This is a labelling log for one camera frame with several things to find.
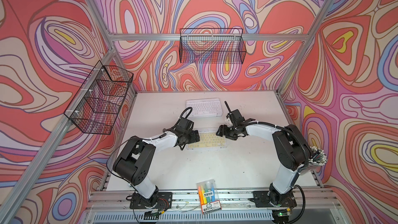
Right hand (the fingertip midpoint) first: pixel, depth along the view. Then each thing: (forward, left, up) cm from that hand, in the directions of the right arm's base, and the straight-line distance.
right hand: (221, 139), depth 94 cm
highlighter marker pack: (-31, +10, 0) cm, 32 cm away
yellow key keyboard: (-1, +8, 0) cm, 8 cm away
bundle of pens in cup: (-18, -43, +13) cm, 48 cm away
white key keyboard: (+23, +9, +2) cm, 25 cm away
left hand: (0, +15, +1) cm, 15 cm away
